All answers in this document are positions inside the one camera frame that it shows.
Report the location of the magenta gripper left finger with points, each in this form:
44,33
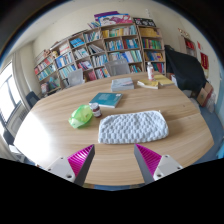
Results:
75,167

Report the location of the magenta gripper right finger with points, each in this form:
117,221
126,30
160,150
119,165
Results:
154,166

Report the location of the white waffle-textured towel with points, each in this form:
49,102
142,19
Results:
131,128

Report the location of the green plastic bag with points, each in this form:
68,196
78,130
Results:
80,116

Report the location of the small dark glass jar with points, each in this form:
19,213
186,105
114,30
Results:
96,110

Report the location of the teal book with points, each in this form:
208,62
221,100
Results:
109,100

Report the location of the dark office chair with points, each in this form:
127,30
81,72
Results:
32,99

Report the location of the yellow book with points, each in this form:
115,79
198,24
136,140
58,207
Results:
148,84

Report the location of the grey book stack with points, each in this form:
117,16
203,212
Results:
122,84

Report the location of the yellow paper pad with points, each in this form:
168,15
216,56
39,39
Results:
163,80

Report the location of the cardboard box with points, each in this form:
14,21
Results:
205,94

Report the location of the grey chair left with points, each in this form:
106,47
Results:
76,77

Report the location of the grey chair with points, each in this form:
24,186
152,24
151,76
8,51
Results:
76,77
117,67

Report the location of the clear plastic water bottle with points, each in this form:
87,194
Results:
150,71

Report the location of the black cloth-covered object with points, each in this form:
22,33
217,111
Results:
187,70

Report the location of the grey chair centre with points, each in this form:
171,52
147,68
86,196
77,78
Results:
117,67

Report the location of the wooden bookshelf with books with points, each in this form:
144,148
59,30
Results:
90,50

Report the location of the colourful boxes atop shelf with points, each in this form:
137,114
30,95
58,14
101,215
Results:
109,18

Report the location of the window with frame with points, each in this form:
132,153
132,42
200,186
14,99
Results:
9,95

